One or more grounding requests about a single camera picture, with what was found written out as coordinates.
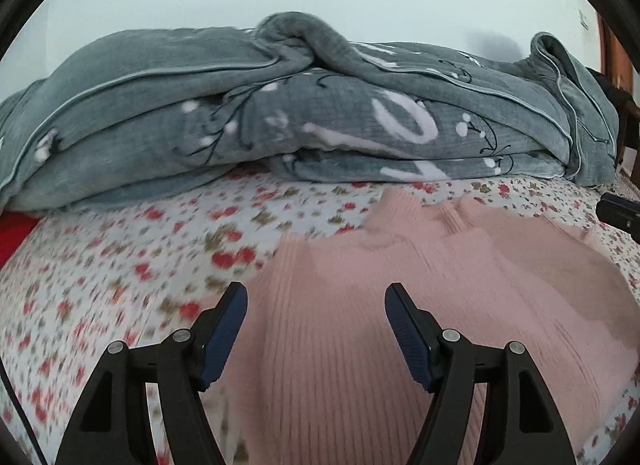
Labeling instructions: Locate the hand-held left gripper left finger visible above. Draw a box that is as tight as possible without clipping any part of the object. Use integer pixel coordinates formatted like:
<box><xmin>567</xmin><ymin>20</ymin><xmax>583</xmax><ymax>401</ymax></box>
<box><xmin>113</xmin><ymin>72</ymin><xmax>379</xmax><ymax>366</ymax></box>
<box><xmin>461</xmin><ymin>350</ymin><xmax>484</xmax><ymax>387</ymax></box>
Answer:
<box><xmin>55</xmin><ymin>282</ymin><xmax>249</xmax><ymax>465</ymax></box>

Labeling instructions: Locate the pink ribbed sweater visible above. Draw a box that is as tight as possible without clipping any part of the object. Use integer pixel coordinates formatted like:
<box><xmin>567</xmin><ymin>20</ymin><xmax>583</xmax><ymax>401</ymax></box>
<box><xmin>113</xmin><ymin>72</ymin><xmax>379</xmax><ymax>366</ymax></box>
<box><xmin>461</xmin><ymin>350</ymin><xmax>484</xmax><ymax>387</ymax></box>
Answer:
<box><xmin>224</xmin><ymin>186</ymin><xmax>640</xmax><ymax>465</ymax></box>

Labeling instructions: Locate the thin black cable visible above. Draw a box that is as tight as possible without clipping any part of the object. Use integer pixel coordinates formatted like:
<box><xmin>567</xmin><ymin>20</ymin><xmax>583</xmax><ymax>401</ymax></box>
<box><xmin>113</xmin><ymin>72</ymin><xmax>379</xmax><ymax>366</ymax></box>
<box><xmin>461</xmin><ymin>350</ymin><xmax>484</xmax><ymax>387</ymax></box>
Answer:
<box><xmin>0</xmin><ymin>359</ymin><xmax>47</xmax><ymax>465</ymax></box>

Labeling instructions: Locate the red cloth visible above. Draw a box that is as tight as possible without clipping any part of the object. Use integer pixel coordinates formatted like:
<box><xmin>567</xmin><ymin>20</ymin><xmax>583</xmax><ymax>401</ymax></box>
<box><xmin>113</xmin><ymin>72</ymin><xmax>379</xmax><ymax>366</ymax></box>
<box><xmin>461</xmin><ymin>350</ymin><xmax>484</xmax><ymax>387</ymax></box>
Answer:
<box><xmin>0</xmin><ymin>212</ymin><xmax>40</xmax><ymax>272</ymax></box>

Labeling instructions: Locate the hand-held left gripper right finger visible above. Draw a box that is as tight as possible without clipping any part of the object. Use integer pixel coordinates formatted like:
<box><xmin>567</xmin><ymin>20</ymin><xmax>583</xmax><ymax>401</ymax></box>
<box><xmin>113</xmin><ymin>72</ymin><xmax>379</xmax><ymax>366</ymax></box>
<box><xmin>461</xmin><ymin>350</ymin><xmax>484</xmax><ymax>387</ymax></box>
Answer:
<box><xmin>384</xmin><ymin>282</ymin><xmax>587</xmax><ymax>465</ymax></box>

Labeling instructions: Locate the brown wooden door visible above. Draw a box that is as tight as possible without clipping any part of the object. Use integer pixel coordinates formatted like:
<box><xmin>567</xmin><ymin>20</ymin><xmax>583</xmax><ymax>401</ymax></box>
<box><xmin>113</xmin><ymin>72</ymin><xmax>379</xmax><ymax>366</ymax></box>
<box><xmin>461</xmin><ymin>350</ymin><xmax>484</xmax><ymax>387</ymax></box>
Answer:
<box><xmin>596</xmin><ymin>10</ymin><xmax>640</xmax><ymax>98</ymax></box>

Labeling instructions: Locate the black clothing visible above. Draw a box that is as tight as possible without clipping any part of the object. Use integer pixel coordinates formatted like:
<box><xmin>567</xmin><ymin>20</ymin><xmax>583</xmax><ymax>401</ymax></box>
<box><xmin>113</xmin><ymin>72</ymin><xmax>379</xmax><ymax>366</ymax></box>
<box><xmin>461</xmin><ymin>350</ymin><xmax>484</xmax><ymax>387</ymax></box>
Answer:
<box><xmin>586</xmin><ymin>68</ymin><xmax>632</xmax><ymax>113</ymax></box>

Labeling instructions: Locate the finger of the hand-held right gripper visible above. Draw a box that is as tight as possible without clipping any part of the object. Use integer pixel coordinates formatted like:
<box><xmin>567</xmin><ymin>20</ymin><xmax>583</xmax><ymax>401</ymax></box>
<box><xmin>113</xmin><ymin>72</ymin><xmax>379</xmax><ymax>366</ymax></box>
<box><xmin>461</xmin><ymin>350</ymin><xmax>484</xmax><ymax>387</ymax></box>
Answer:
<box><xmin>596</xmin><ymin>192</ymin><xmax>640</xmax><ymax>232</ymax></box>

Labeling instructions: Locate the floral bed sheet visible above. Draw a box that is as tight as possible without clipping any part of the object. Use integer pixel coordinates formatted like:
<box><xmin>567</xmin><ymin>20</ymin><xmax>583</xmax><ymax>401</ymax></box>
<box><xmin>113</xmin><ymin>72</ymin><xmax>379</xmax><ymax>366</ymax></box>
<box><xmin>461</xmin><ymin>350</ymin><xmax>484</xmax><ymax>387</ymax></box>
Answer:
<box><xmin>0</xmin><ymin>168</ymin><xmax>640</xmax><ymax>465</ymax></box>

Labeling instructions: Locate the grey floral quilt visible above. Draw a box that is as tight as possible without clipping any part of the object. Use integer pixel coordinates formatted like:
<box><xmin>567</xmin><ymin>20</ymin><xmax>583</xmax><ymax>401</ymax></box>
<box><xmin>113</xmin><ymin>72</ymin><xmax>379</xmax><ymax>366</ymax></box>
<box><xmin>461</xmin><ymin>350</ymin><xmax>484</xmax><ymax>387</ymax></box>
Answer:
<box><xmin>0</xmin><ymin>12</ymin><xmax>622</xmax><ymax>211</ymax></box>

